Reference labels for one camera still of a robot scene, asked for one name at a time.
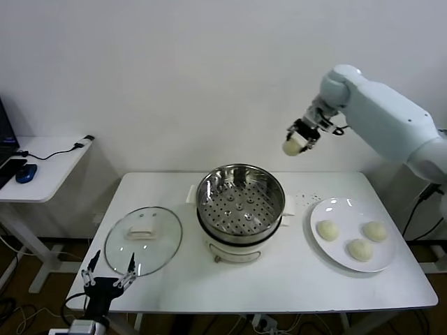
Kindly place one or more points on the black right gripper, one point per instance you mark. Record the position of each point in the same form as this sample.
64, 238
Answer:
308, 129

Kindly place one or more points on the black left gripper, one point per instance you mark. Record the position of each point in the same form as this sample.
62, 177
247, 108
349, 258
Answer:
99, 291

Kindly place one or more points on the white steamed baozi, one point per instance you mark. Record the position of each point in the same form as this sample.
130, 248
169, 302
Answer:
374, 231
293, 146
328, 230
359, 250

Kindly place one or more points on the glass pot lid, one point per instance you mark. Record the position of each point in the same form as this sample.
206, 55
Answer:
157, 227

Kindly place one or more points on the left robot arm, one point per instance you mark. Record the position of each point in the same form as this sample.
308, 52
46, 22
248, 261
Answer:
85, 327

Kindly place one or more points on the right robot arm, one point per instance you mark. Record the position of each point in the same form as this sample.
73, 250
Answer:
384, 111

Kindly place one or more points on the stainless steel steamer basket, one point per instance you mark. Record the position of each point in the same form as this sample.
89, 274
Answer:
216, 195

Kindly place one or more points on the white table leg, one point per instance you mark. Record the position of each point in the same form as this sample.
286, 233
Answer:
345, 322
139, 322

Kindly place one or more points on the white round plate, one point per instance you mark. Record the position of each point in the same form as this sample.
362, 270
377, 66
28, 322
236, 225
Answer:
335, 213

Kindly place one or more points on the blue computer mouse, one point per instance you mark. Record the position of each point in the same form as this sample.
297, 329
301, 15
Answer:
26, 173

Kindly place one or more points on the white electric cooking pot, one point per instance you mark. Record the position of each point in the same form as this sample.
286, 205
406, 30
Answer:
237, 253

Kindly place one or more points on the white power strip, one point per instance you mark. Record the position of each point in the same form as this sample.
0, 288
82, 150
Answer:
265, 322

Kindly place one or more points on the black laptop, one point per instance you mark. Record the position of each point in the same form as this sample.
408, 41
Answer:
5, 132

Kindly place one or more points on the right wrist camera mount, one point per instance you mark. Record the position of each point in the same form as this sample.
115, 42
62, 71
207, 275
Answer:
324, 120

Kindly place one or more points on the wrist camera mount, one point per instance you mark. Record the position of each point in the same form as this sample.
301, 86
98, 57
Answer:
324, 120
57, 331

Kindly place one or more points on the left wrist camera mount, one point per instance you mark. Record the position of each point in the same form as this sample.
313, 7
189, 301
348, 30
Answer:
57, 331

